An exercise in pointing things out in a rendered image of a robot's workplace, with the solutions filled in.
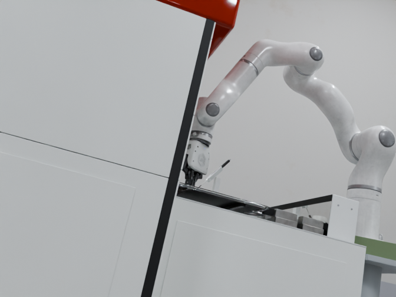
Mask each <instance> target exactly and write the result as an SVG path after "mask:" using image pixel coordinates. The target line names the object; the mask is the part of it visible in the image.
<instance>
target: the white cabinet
mask: <svg viewBox="0 0 396 297"><path fill-rule="evenodd" d="M365 253H366V248H365V247H361V246H357V245H353V244H350V243H345V242H342V241H338V240H334V239H330V238H327V237H323V236H319V235H315V234H311V233H308V232H303V231H301V230H296V229H292V228H289V227H285V226H281V225H277V224H274V223H270V222H266V221H263V220H259V219H254V218H251V217H247V216H243V215H240V214H236V213H232V212H228V211H225V210H220V209H217V208H214V207H209V206H205V205H202V204H198V203H194V202H190V201H187V200H183V199H178V198H176V200H175V203H174V208H173V213H172V216H171V221H170V226H169V231H168V234H167V239H166V244H165V247H164V252H163V257H162V260H161V265H160V270H159V275H158V278H157V283H156V287H155V291H154V295H153V297H361V290H362V280H363V274H364V263H365Z"/></svg>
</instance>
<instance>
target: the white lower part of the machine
mask: <svg viewBox="0 0 396 297"><path fill-rule="evenodd" d="M179 182H180V181H178V180H175V179H171V178H165V177H161V176H158V175H155V174H151V173H146V172H144V171H140V170H136V169H132V168H129V167H125V166H121V165H118V164H114V163H110V162H107V161H103V160H99V159H95V158H92V157H88V156H84V155H82V154H77V153H73V152H70V151H66V150H63V149H60V148H56V147H52V146H48V145H45V144H41V143H37V142H34V141H30V140H26V139H23V138H19V137H15V136H11V135H8V134H4V133H0V297H153V295H154V291H155V287H156V283H157V278H158V275H159V270H160V265H161V260H162V257H163V252H164V247H165V244H166V239H167V234H168V231H169V226H170V221H171V216H172V213H173V208H174V203H175V200H176V195H177V190H178V187H179Z"/></svg>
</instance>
